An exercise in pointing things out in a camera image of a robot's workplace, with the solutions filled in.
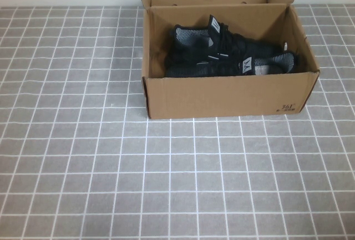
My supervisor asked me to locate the brown cardboard shoe box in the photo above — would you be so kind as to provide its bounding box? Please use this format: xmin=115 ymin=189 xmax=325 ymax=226
xmin=139 ymin=0 xmax=321 ymax=120

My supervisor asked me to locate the black knit sneaker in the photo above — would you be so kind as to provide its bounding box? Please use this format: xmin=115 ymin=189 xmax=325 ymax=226
xmin=166 ymin=50 xmax=298 ymax=78
xmin=164 ymin=14 xmax=283 ymax=70

